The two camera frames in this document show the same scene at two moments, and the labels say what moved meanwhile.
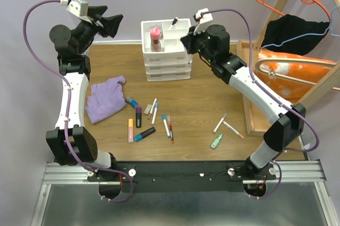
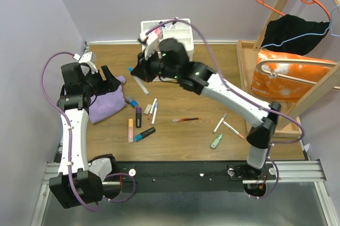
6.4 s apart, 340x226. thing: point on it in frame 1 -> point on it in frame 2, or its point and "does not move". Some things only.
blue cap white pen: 166,125 -> 130,68
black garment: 288,26 does not move
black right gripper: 189,39 -> 141,70
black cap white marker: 173,23 does not move
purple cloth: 107,98 does not move
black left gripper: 110,24 -> 111,83
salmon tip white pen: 151,112 does not move
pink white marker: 233,130 does not move
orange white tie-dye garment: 289,76 does not move
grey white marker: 219,123 does not move
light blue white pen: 154,114 does not move
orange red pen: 170,128 -> 186,119
